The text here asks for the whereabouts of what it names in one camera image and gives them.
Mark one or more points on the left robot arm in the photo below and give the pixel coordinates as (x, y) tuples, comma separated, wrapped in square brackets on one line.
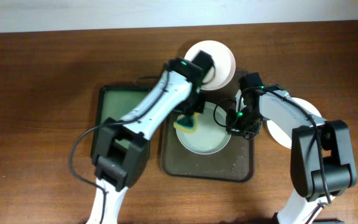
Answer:
[(116, 173)]

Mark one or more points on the green yellow sponge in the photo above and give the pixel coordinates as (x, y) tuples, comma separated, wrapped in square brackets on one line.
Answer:
[(186, 124)]

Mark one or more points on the small green water tray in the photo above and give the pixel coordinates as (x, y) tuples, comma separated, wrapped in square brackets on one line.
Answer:
[(114, 102)]

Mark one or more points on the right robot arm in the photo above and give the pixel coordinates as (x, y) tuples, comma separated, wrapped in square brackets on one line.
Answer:
[(322, 164)]

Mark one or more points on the cream white plate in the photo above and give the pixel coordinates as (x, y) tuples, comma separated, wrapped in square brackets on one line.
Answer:
[(278, 134)]

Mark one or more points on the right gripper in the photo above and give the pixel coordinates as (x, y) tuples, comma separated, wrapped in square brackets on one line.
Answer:
[(234, 128)]

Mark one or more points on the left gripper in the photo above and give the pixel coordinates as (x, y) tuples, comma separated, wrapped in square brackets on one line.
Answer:
[(199, 109)]

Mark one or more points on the pale blue white plate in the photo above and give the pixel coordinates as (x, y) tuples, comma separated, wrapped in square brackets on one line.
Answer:
[(208, 137)]

